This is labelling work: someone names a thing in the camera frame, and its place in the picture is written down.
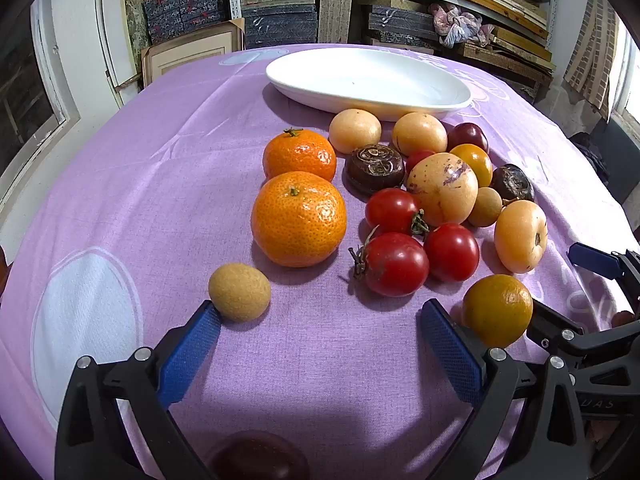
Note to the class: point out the small orange mandarin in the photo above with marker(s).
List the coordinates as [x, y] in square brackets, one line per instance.
[299, 156]

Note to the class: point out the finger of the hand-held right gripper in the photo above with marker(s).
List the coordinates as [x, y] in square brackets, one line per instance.
[592, 259]
[547, 322]

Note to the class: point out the pink crumpled plastic bag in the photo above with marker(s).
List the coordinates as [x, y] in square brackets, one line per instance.
[457, 27]

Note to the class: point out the white metal shelf rack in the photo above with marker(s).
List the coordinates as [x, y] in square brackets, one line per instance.
[234, 10]

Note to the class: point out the stack of dark grey boxes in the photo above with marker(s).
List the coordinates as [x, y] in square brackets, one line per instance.
[277, 25]

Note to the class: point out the person's right hand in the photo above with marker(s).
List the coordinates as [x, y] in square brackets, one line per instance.
[622, 318]

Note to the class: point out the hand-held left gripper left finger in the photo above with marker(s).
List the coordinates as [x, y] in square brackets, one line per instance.
[190, 355]

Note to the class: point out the stack of blue red boxes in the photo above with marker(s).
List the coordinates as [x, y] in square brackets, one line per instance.
[175, 10]

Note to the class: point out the yellow-orange tomato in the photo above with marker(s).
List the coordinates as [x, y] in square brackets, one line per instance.
[497, 310]
[474, 162]

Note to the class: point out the bright side window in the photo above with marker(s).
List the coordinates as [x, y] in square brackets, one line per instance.
[631, 85]

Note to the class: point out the large orange mandarin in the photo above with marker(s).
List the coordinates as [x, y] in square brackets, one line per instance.
[298, 220]

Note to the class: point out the tan longan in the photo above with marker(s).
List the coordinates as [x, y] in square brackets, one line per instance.
[239, 292]
[485, 207]

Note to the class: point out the pale yellow round fruit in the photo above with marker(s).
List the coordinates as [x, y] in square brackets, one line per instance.
[419, 133]
[354, 131]
[517, 237]

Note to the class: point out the dark purple plum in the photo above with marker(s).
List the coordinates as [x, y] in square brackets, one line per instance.
[257, 460]

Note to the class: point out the green marble slab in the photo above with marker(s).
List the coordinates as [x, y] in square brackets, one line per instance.
[134, 10]

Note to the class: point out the small red cherry tomato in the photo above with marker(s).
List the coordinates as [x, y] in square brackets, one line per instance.
[417, 159]

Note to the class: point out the white framed window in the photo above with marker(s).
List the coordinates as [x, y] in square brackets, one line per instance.
[25, 100]

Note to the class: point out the dark red plum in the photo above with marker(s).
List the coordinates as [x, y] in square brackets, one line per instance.
[467, 136]

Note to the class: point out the wooden picture frame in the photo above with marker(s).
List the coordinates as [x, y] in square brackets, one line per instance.
[190, 52]

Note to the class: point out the white oval plate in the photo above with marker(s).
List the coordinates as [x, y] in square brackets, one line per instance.
[370, 80]

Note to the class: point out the dark cloth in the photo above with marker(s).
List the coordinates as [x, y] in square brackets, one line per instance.
[600, 160]

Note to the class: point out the dark brown water chestnut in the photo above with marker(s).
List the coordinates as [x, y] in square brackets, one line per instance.
[512, 182]
[375, 169]

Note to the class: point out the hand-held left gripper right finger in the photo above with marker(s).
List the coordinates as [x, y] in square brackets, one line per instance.
[450, 350]

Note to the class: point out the brick-pattern sheet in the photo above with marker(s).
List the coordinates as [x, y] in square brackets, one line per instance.
[595, 45]

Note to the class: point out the purple printed tablecloth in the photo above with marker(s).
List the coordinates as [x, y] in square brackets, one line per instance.
[150, 185]

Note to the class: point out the white board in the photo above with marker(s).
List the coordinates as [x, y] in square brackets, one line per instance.
[117, 35]

